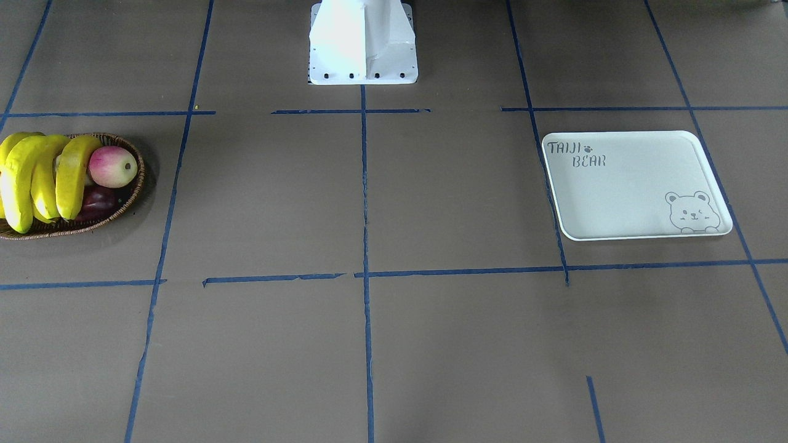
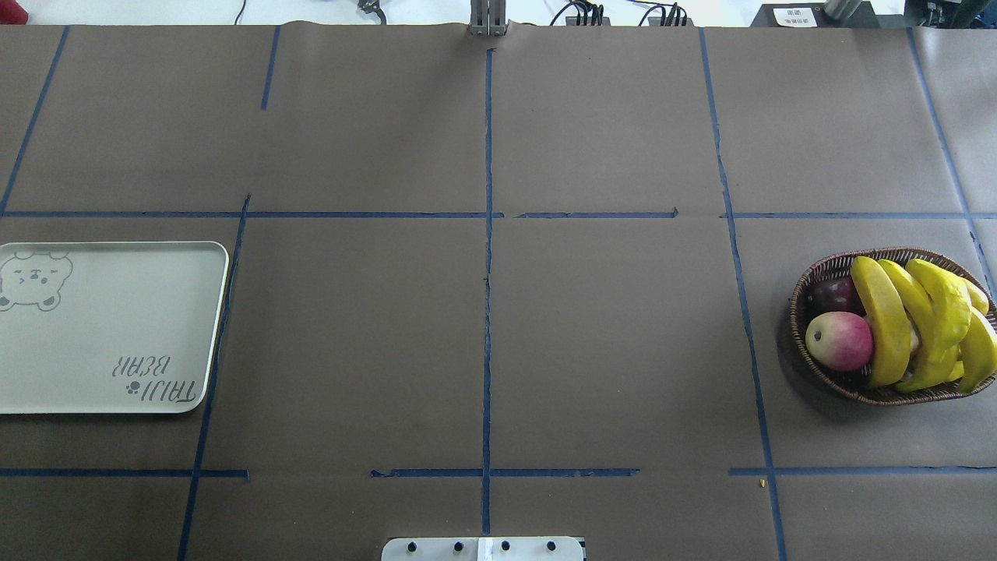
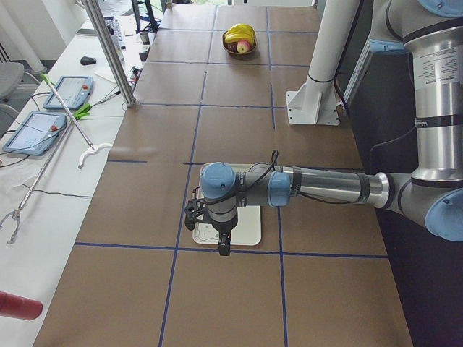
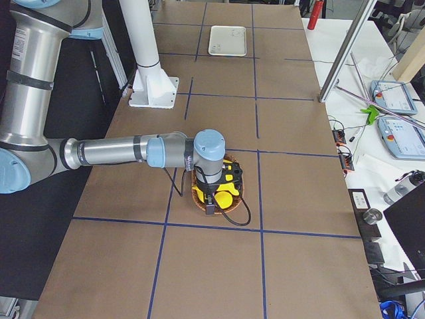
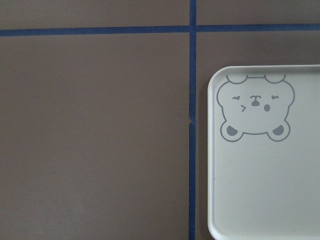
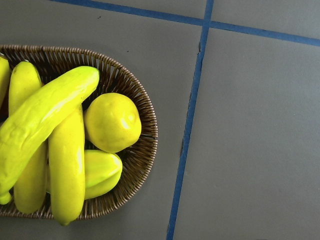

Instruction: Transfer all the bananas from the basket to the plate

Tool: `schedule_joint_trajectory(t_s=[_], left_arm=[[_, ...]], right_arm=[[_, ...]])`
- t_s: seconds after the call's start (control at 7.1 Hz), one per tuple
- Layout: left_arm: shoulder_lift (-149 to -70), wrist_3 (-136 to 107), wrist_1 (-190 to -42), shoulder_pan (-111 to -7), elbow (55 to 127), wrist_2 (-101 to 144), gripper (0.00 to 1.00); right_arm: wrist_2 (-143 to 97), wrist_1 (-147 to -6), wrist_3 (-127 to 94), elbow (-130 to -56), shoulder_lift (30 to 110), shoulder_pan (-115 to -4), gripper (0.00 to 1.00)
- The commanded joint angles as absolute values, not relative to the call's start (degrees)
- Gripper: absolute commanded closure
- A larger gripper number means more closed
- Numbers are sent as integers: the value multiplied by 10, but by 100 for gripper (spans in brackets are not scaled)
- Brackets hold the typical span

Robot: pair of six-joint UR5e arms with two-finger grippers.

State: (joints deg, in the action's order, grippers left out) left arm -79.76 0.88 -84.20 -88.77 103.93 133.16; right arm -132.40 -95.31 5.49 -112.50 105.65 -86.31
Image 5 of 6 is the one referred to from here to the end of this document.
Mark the white bear tray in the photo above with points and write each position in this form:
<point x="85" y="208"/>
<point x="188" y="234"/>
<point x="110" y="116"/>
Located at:
<point x="263" y="135"/>

